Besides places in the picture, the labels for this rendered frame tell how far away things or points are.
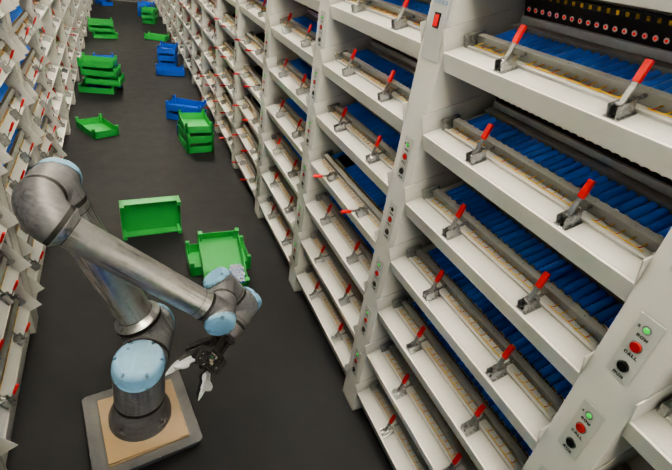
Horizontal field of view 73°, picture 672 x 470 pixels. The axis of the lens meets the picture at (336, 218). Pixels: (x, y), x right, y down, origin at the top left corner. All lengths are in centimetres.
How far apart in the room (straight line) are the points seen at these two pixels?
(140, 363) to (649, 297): 128
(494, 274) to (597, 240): 26
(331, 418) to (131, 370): 74
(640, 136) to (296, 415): 143
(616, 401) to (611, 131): 43
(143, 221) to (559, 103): 223
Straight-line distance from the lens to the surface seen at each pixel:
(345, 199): 163
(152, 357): 153
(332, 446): 176
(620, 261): 86
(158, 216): 268
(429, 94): 117
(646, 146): 80
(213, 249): 236
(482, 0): 117
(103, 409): 178
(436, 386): 132
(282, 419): 180
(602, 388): 91
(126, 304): 156
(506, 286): 104
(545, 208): 94
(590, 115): 85
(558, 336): 97
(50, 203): 128
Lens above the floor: 147
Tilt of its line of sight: 30 degrees down
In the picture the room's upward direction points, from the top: 9 degrees clockwise
